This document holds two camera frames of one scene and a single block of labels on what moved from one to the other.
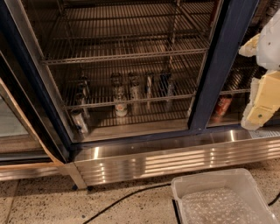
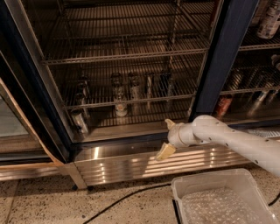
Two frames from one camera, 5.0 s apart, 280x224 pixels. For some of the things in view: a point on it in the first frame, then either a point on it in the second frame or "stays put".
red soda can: (223, 104) stays put
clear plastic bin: (229, 196) stays put
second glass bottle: (135, 100) stays put
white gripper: (270, 46) → (175, 136)
